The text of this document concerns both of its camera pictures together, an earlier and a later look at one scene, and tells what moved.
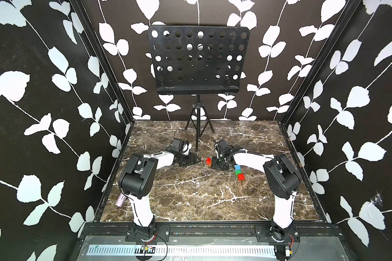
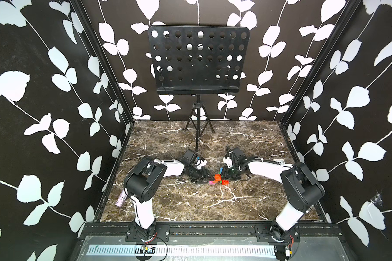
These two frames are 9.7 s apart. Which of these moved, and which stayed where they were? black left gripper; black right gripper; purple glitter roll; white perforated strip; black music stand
Moved: black left gripper; black right gripper
Stayed: purple glitter roll; black music stand; white perforated strip
